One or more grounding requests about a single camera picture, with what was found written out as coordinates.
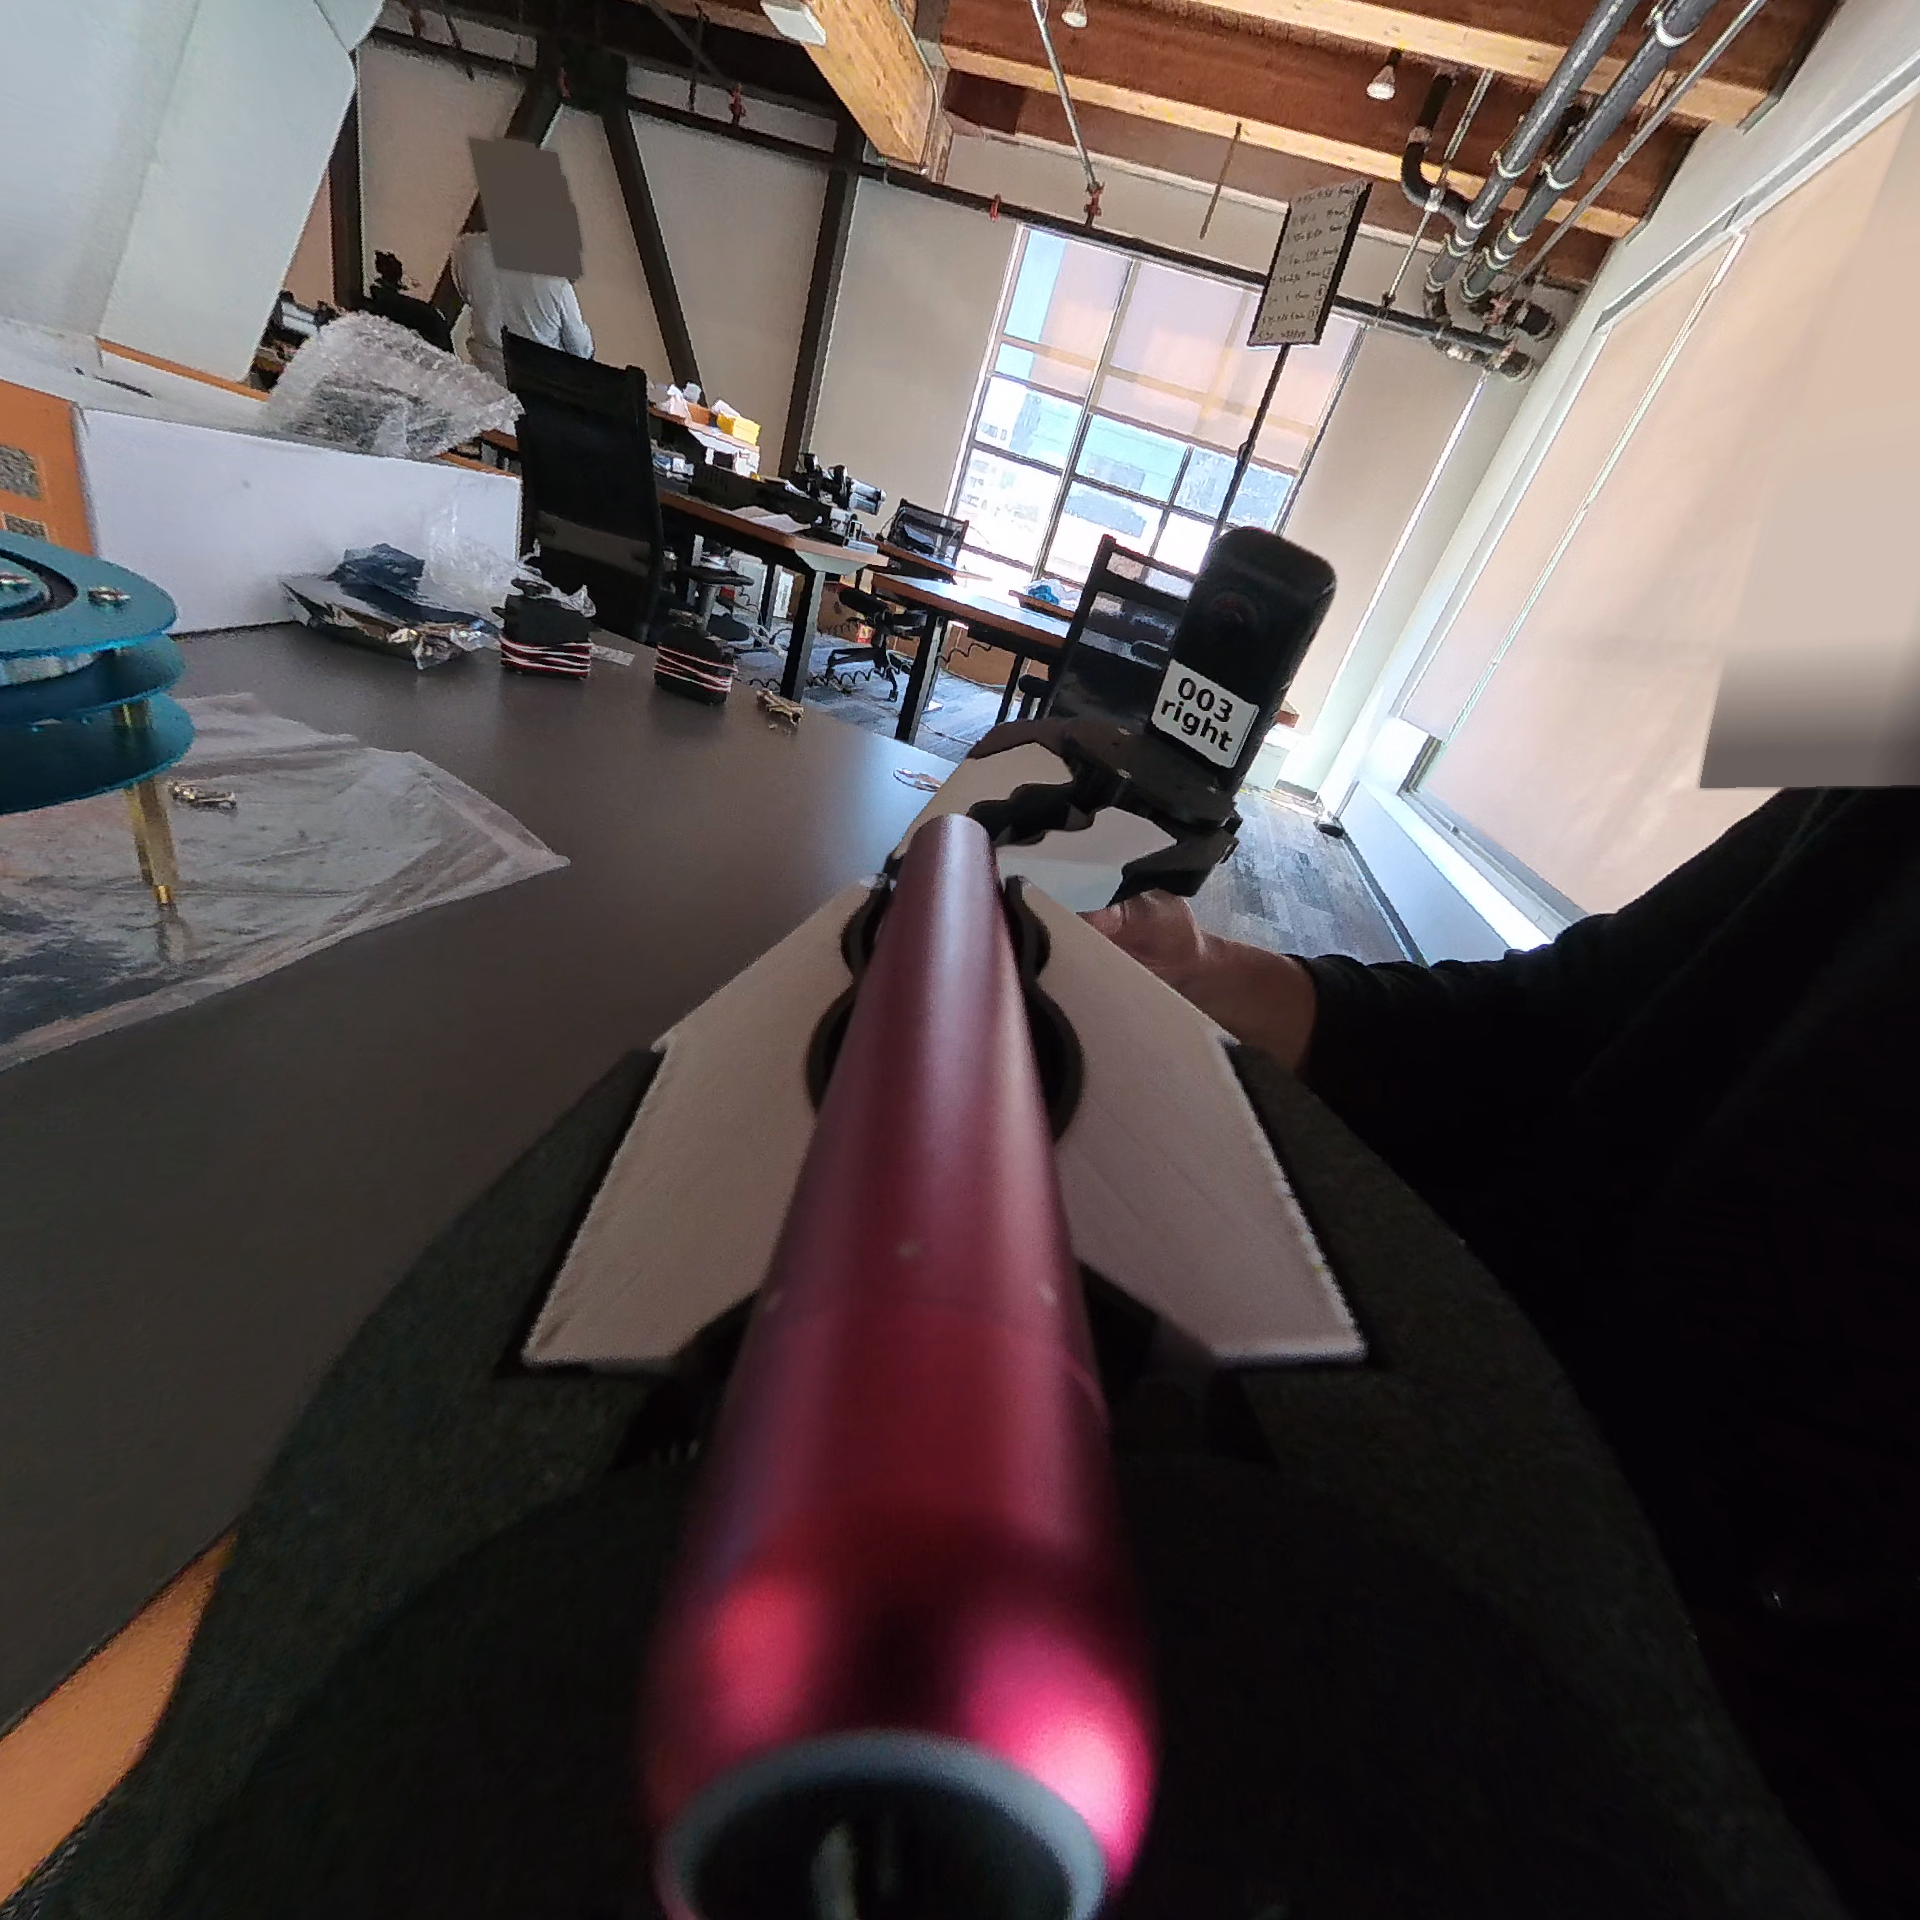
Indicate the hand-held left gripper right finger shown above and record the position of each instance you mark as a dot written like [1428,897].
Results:
[1187,1186]

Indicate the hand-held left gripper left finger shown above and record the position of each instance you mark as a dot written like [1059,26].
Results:
[675,1198]

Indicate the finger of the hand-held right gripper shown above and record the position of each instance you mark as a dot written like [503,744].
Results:
[1080,862]
[990,780]

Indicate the red screwdriver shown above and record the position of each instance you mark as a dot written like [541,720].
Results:
[917,1349]

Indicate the blue toy robot arm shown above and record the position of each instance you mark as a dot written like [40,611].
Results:
[76,661]

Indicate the person's right forearm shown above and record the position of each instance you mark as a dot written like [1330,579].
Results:
[1440,1050]

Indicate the wooden office desk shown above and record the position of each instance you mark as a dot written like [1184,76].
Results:
[766,528]
[976,608]

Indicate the grey desk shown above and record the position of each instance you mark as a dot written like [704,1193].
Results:
[451,1050]

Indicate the black devices on desk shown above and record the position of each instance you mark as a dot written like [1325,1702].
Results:
[833,488]

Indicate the person's right hand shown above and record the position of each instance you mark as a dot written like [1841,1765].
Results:
[1229,985]

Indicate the black mesh chair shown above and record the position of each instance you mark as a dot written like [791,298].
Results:
[923,545]
[1112,615]

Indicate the small brass screws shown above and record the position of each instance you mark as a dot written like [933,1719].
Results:
[204,795]
[782,708]

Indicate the large grid window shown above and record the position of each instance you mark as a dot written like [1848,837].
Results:
[1140,435]

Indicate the beige roller blind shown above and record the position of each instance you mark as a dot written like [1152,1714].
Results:
[1593,494]

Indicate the black office chair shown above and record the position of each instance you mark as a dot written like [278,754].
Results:
[593,482]

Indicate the clear plastic bag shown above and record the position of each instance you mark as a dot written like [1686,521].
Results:
[303,839]

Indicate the whiteboard sign on stand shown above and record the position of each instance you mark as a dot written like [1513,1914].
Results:
[1315,263]

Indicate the bag of blue parts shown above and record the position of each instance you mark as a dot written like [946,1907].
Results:
[408,565]

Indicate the plastic bag with blue parts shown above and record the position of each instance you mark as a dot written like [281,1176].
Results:
[378,622]

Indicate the bubble wrap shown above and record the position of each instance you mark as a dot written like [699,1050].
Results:
[390,382]

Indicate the person's black top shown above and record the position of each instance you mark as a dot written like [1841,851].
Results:
[1802,1575]

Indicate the white cardboard box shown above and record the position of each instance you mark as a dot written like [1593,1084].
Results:
[303,518]

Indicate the metal ceiling pipes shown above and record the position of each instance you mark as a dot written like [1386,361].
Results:
[1576,134]

